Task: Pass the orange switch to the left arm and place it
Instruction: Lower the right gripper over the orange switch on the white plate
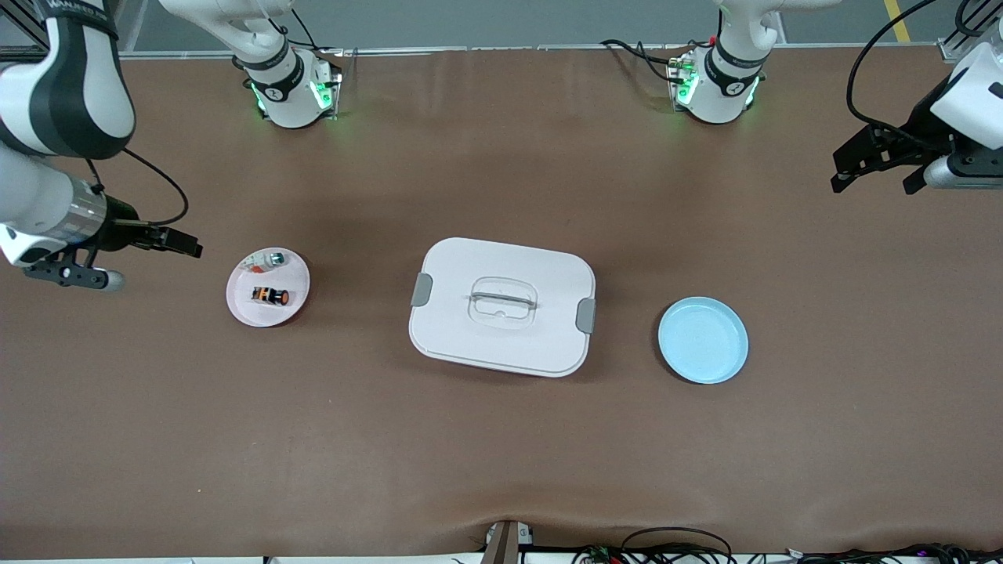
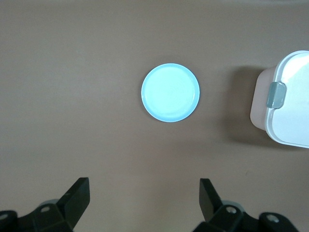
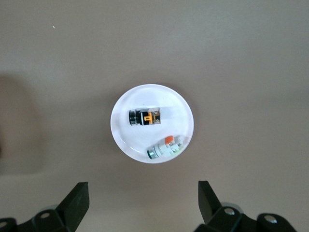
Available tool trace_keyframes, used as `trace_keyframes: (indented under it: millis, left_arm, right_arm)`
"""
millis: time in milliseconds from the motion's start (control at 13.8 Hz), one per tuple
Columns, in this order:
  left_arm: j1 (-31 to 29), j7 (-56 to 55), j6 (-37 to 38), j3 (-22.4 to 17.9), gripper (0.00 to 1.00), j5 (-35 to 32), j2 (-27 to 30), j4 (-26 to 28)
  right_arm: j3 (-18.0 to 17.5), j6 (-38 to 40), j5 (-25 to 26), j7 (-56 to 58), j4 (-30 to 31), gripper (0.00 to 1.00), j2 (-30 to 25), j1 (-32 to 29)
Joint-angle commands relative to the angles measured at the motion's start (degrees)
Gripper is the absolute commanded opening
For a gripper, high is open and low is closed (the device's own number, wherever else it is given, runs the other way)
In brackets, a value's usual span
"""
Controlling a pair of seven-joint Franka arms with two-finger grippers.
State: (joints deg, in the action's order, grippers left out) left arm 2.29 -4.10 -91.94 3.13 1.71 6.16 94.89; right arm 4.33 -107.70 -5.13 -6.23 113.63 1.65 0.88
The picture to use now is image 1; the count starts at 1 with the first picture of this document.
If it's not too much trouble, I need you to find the white lidded storage box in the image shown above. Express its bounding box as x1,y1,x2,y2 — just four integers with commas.
408,237,597,378

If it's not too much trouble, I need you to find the pink round plate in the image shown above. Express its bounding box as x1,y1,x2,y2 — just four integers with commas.
226,248,311,328

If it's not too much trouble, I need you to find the light blue round plate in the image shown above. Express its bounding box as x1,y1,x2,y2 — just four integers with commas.
657,296,750,385

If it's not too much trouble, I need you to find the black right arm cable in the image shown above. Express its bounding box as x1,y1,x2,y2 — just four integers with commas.
85,147,190,228

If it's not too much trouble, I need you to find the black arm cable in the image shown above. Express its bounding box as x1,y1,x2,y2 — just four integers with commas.
845,0,941,136
85,147,190,228

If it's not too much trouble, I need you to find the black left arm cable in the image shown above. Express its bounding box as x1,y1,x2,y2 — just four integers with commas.
845,0,941,136

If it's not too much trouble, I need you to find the aluminium frame post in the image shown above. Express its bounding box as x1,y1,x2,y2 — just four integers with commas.
0,0,52,60
936,0,1003,62

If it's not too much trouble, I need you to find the black base cable bundle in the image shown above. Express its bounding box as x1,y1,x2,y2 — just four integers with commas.
599,38,694,83

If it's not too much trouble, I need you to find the table rear edge rail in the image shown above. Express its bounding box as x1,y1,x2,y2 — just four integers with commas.
118,45,953,60

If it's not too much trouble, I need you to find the small metal table bracket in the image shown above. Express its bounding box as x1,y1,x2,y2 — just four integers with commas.
480,520,535,564

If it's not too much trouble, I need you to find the black looped cable bundle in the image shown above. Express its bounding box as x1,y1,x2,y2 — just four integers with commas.
572,526,737,564

